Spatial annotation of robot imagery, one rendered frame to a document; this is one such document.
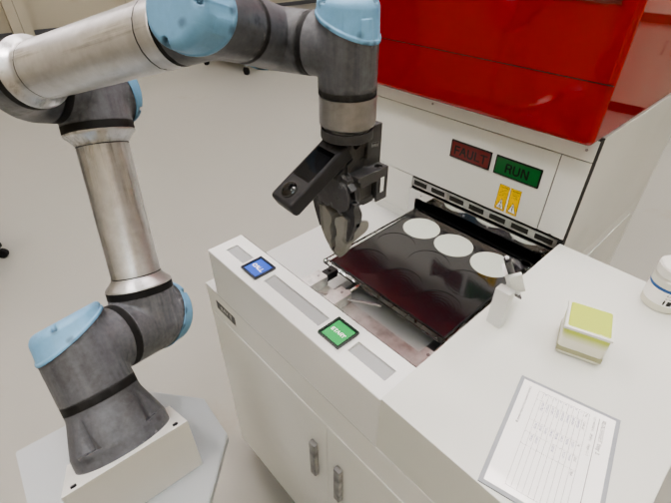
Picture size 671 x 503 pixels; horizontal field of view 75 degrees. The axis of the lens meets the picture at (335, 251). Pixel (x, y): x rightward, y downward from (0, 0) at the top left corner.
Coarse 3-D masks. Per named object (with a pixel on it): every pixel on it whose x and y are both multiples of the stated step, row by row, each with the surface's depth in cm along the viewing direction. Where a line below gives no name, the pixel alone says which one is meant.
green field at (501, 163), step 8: (504, 160) 105; (496, 168) 108; (504, 168) 106; (512, 168) 104; (520, 168) 103; (528, 168) 101; (512, 176) 105; (520, 176) 104; (528, 176) 102; (536, 176) 101; (528, 184) 103; (536, 184) 102
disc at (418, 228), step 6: (408, 222) 123; (414, 222) 123; (420, 222) 123; (426, 222) 123; (432, 222) 123; (408, 228) 121; (414, 228) 121; (420, 228) 121; (426, 228) 121; (432, 228) 121; (438, 228) 121; (408, 234) 118; (414, 234) 118; (420, 234) 118; (426, 234) 118; (432, 234) 118
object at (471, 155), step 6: (456, 144) 113; (462, 144) 112; (456, 150) 114; (462, 150) 113; (468, 150) 111; (474, 150) 110; (456, 156) 115; (462, 156) 113; (468, 156) 112; (474, 156) 111; (480, 156) 110; (486, 156) 108; (474, 162) 112; (480, 162) 110; (486, 162) 109; (486, 168) 110
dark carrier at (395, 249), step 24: (408, 216) 125; (384, 240) 116; (408, 240) 116; (432, 240) 116; (336, 264) 108; (360, 264) 108; (384, 264) 108; (408, 264) 108; (432, 264) 108; (456, 264) 108; (384, 288) 101; (408, 288) 101; (432, 288) 101; (456, 288) 101; (480, 288) 101; (408, 312) 94; (432, 312) 94; (456, 312) 94
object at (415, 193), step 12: (420, 192) 128; (408, 204) 134; (432, 204) 127; (444, 204) 123; (432, 216) 131; (456, 216) 122; (468, 216) 119; (480, 216) 118; (456, 228) 126; (480, 228) 117; (492, 228) 115; (504, 228) 113; (480, 240) 121; (516, 240) 111; (528, 240) 109; (504, 252) 116; (540, 252) 107; (528, 264) 112
